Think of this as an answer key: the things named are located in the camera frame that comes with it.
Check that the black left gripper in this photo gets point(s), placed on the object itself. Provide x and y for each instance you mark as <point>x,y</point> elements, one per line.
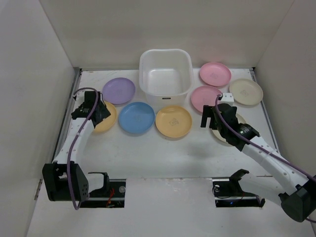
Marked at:
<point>105,112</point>

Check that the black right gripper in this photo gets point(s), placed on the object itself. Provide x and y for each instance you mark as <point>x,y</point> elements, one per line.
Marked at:
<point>213,118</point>

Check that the yellow plate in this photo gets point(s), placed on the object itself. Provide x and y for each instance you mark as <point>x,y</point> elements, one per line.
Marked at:
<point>174,121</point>
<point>107,123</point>

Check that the pink plate front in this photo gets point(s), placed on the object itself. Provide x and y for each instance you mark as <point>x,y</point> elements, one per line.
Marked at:
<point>204,95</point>

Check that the pink plate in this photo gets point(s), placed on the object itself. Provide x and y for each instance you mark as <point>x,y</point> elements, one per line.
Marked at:
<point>215,74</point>
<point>204,95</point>

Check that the purple plate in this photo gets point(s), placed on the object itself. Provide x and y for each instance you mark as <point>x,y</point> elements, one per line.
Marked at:
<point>118,91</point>

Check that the cream plate front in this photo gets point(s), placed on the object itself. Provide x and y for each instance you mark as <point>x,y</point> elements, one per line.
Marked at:
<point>219,137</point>

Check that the cream plate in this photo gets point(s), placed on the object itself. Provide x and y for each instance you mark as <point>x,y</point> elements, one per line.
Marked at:
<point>246,92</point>
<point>219,137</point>

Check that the blue plate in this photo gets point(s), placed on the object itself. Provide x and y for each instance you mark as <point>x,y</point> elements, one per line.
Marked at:
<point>136,118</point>

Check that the pink plate back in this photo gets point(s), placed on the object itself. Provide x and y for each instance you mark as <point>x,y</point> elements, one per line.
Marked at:
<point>215,74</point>

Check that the cream plate back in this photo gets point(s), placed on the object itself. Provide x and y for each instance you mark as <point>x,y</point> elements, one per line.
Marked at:
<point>246,92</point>

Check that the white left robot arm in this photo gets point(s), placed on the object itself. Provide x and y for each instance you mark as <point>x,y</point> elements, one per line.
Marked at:
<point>63,177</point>

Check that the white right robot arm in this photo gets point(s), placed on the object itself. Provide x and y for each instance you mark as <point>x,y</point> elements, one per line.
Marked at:
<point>295,190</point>

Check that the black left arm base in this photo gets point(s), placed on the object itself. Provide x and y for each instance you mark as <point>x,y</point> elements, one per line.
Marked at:
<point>113,198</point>

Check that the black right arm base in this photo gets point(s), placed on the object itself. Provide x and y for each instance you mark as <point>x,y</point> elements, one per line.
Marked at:
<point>228,195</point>

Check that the white plastic bin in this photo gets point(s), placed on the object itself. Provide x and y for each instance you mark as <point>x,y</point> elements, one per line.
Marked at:
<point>165,76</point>

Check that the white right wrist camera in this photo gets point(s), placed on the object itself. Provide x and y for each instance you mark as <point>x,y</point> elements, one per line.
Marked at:
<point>227,98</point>

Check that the metal rail left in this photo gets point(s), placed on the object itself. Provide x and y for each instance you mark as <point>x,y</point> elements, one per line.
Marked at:
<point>66,118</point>

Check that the metal rail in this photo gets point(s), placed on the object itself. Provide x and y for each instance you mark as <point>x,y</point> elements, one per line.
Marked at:
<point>253,75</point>
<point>66,118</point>

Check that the metal rail right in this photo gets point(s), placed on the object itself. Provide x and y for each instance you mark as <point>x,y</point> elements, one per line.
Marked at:
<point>253,75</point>

